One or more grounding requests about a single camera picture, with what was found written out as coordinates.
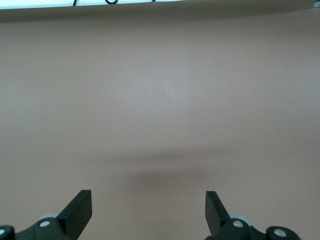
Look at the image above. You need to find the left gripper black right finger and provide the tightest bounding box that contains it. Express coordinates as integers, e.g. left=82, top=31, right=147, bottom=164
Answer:
left=204, top=191, right=301, bottom=240

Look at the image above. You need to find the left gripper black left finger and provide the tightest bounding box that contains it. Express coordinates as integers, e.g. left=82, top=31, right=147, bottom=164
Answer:
left=0, top=189, right=93, bottom=240

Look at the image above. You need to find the brown table cover sheet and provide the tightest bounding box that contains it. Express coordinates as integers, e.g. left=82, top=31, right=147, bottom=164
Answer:
left=0, top=0, right=320, bottom=240

